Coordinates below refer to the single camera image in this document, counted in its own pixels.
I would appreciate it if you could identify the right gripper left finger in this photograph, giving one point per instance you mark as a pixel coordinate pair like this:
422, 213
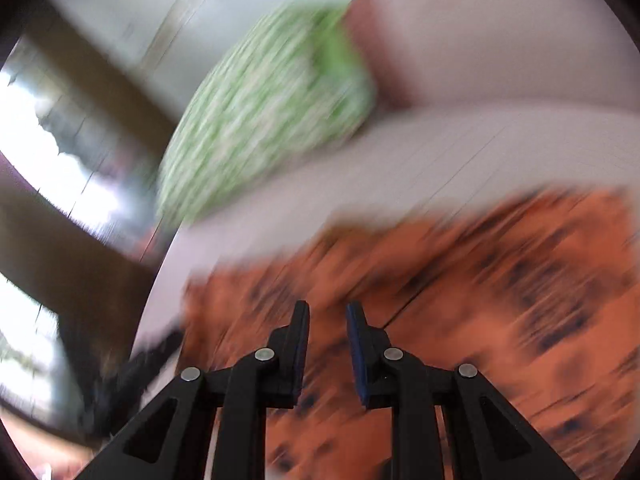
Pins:
211, 424

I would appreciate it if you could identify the green patterned pillow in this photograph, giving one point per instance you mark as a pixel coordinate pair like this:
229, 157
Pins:
294, 83

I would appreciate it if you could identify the pink quilted mattress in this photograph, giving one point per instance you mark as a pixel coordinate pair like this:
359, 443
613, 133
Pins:
447, 160

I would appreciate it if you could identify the stained glass window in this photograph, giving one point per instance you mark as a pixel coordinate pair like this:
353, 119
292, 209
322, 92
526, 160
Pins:
77, 158

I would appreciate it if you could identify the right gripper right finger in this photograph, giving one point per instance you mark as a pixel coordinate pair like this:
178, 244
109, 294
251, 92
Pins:
444, 422

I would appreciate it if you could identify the orange floral garment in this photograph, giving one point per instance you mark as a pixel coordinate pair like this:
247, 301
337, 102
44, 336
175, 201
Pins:
541, 294

